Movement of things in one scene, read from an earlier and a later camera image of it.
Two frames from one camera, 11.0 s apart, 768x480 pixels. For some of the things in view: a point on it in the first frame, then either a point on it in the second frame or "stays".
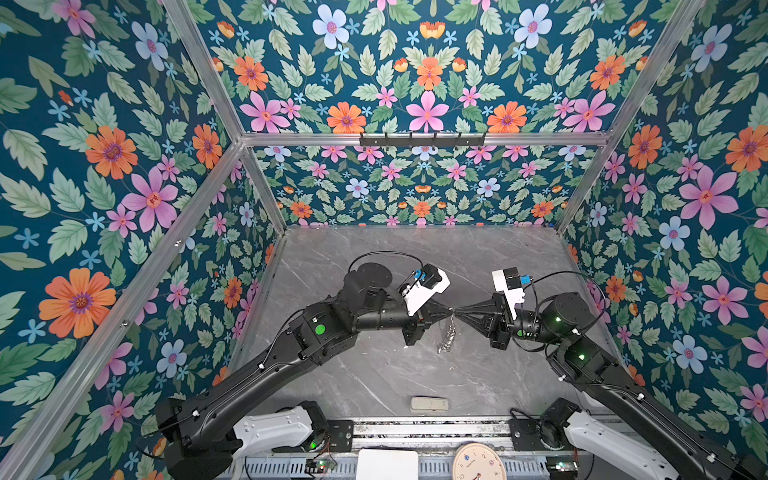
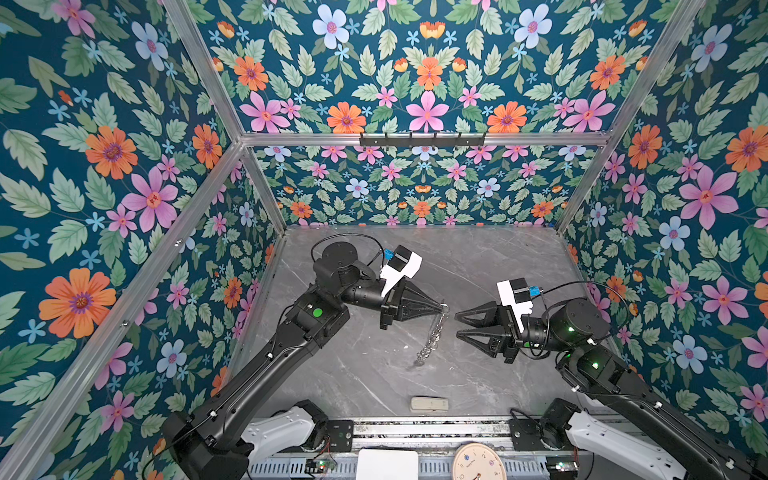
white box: [387, 464] stays
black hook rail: [421, 141] stays
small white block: [426, 404] stays
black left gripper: [426, 315] → [406, 304]
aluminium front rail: [431, 428] stays
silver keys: [450, 336] → [435, 336]
